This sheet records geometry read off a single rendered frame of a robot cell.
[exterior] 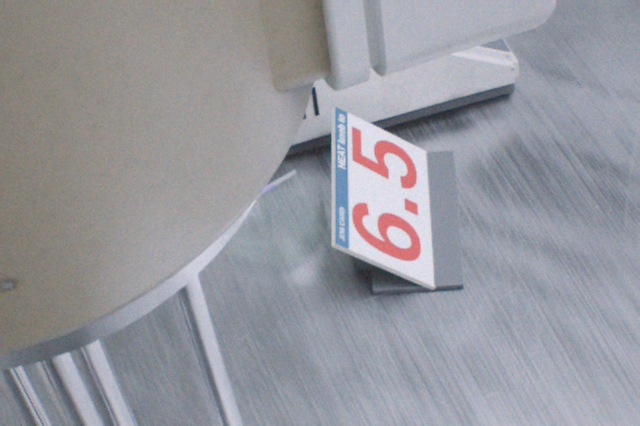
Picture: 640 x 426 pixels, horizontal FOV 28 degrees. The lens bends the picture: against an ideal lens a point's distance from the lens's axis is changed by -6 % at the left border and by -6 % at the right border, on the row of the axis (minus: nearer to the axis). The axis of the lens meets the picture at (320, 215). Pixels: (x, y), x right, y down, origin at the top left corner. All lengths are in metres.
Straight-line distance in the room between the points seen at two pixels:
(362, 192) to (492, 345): 0.10
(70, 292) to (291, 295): 0.51
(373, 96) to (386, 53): 0.54
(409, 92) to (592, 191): 0.11
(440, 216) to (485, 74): 0.09
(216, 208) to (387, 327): 0.48
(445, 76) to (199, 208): 0.55
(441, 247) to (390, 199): 0.03
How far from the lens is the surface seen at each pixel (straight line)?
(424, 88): 0.71
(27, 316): 0.16
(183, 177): 0.15
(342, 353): 0.64
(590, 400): 0.62
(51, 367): 0.21
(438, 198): 0.69
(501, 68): 0.72
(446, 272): 0.66
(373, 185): 0.66
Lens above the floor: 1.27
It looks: 49 degrees down
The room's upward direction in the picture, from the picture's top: 9 degrees counter-clockwise
